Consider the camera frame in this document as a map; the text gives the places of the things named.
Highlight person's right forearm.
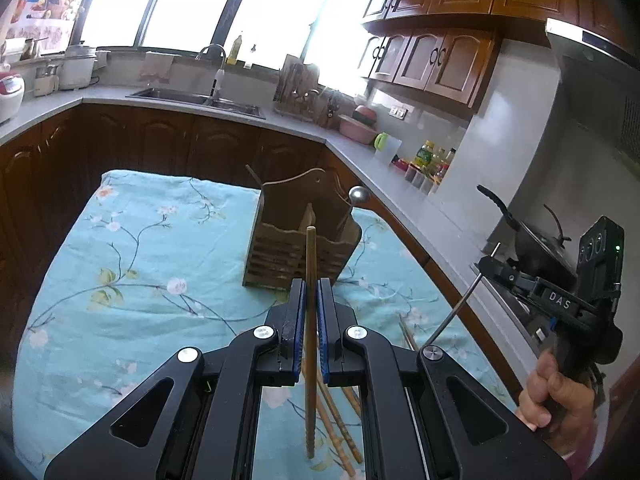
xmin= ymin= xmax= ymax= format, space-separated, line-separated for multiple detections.
xmin=547 ymin=422 xmax=601 ymax=480

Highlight wooden upper cabinets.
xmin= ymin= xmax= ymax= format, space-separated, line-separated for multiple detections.
xmin=360 ymin=0 xmax=631 ymax=122

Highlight fruit wall poster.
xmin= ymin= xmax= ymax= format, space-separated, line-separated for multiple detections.
xmin=7 ymin=0 xmax=93 ymax=56

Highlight metal spoon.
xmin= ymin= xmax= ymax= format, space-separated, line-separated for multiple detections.
xmin=336 ymin=185 xmax=371 ymax=241

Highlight chrome faucet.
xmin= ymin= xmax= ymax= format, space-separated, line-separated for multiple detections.
xmin=199 ymin=44 xmax=228 ymax=98

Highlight teal floral tablecloth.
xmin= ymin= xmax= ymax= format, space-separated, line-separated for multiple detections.
xmin=14 ymin=170 xmax=516 ymax=480

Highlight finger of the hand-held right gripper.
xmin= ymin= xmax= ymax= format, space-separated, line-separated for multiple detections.
xmin=475 ymin=255 xmax=543 ymax=295

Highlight metal chopstick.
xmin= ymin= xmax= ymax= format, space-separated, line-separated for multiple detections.
xmin=433 ymin=243 xmax=501 ymax=348

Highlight kitchen window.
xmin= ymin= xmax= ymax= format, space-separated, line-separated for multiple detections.
xmin=80 ymin=0 xmax=381 ymax=98

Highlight dish rack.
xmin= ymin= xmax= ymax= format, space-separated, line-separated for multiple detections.
xmin=274 ymin=87 xmax=326 ymax=122

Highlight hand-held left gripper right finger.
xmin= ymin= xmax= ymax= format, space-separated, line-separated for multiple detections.
xmin=316 ymin=278 xmax=572 ymax=480

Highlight steel kitchen sink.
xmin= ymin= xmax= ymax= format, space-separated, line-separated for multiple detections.
xmin=126 ymin=87 xmax=267 ymax=120

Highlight red and white rice cooker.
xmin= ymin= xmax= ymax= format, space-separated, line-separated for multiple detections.
xmin=0 ymin=72 xmax=25 ymax=125

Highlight wooden utensil holder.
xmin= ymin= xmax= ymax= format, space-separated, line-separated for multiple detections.
xmin=242 ymin=167 xmax=363 ymax=291

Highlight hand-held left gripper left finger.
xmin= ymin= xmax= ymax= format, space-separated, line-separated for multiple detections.
xmin=44 ymin=279 xmax=307 ymax=480

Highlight black wok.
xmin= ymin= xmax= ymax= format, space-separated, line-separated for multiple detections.
xmin=476 ymin=184 xmax=581 ymax=281

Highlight pink towel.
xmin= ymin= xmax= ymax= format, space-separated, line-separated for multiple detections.
xmin=140 ymin=52 xmax=175 ymax=83

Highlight spice jar set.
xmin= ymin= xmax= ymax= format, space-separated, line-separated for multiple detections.
xmin=404 ymin=164 xmax=441 ymax=195

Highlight range hood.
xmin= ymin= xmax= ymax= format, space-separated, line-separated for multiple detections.
xmin=545 ymin=17 xmax=640 ymax=181

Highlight person's right hand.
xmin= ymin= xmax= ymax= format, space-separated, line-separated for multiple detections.
xmin=517 ymin=350 xmax=598 ymax=443

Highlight pink basin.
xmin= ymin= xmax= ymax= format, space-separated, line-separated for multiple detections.
xmin=339 ymin=114 xmax=379 ymax=145

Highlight green label oil bottle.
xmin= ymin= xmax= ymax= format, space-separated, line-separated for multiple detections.
xmin=414 ymin=141 xmax=437 ymax=168

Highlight grey kitchen countertop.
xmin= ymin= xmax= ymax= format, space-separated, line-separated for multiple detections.
xmin=0 ymin=82 xmax=501 ymax=261

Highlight white electric pot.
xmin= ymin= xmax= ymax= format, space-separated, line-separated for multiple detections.
xmin=59 ymin=44 xmax=97 ymax=92

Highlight red and pink bowl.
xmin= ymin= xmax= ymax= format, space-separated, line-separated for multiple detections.
xmin=353 ymin=104 xmax=379 ymax=128

